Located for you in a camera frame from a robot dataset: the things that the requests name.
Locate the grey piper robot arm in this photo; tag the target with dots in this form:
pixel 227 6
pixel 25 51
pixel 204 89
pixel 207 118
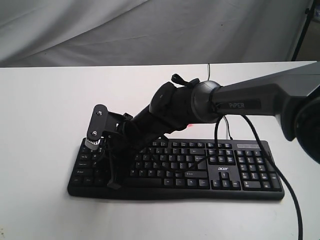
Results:
pixel 291 96

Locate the black tripod stand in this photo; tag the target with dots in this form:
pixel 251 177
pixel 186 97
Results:
pixel 309 14

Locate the black acer keyboard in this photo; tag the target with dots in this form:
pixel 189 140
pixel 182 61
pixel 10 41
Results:
pixel 180 169

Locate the grey backdrop cloth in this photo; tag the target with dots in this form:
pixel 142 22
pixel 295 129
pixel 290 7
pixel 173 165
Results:
pixel 65 33

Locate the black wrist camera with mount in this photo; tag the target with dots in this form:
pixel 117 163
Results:
pixel 96 127

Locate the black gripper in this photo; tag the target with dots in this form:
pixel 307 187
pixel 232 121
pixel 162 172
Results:
pixel 119 149

